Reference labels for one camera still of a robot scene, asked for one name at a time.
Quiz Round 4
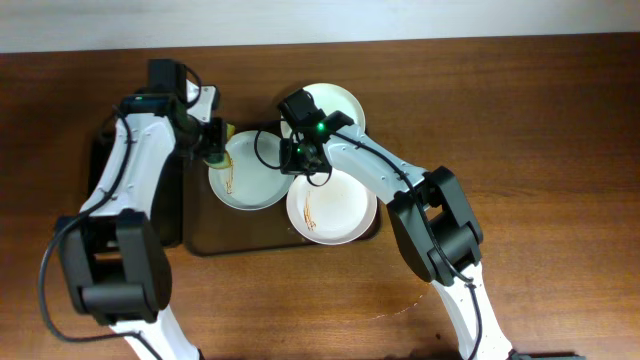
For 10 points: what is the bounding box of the green yellow sponge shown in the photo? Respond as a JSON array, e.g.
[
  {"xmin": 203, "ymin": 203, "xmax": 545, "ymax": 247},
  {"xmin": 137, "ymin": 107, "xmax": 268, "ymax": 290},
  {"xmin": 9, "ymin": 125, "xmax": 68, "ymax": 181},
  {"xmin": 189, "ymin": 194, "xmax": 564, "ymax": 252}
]
[{"xmin": 203, "ymin": 118, "xmax": 235, "ymax": 169}]

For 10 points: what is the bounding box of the white plate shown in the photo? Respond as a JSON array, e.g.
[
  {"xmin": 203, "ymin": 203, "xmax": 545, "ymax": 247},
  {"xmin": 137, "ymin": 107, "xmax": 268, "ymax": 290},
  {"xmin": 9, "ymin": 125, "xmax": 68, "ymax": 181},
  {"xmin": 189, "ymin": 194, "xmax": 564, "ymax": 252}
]
[
  {"xmin": 286, "ymin": 170, "xmax": 378, "ymax": 245},
  {"xmin": 208, "ymin": 130, "xmax": 294, "ymax": 211},
  {"xmin": 285, "ymin": 83, "xmax": 367, "ymax": 133}
]

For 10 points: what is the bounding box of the white plate front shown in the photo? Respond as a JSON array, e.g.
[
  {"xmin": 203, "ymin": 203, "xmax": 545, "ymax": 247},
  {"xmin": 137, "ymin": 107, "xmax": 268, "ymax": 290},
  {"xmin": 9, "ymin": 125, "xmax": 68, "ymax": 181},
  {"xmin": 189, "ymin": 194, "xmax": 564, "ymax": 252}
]
[{"xmin": 286, "ymin": 170, "xmax": 378, "ymax": 245}]

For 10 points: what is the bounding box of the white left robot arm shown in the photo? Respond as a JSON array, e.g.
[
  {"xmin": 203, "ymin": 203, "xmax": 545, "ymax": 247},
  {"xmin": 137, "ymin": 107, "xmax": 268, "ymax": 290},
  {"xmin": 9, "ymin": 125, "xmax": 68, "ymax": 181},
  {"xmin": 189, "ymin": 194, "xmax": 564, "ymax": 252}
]
[{"xmin": 47, "ymin": 85, "xmax": 232, "ymax": 359}]

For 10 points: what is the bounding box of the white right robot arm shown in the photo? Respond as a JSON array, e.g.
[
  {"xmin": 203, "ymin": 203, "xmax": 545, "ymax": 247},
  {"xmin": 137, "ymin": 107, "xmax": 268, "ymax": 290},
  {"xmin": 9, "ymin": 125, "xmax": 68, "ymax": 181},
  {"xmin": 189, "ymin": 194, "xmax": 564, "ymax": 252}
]
[{"xmin": 283, "ymin": 110, "xmax": 515, "ymax": 359}]

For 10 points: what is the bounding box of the black tray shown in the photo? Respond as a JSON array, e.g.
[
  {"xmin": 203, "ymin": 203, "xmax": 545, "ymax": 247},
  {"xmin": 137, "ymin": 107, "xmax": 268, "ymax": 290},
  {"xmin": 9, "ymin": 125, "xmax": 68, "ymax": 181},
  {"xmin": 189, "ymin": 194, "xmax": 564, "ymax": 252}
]
[{"xmin": 87, "ymin": 131, "xmax": 184, "ymax": 248}]

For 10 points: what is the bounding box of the brown tray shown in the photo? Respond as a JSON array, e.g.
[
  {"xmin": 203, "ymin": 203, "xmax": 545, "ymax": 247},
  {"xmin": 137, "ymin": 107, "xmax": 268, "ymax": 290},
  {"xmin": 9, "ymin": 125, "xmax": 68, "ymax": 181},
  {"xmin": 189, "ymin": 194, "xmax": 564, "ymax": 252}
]
[{"xmin": 183, "ymin": 131, "xmax": 380, "ymax": 256}]

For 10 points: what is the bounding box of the white plate back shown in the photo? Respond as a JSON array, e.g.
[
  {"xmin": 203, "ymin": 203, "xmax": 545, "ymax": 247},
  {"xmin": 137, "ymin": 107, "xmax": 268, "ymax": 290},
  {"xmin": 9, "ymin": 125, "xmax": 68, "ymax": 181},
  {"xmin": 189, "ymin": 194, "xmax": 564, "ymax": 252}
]
[{"xmin": 285, "ymin": 83, "xmax": 367, "ymax": 133}]

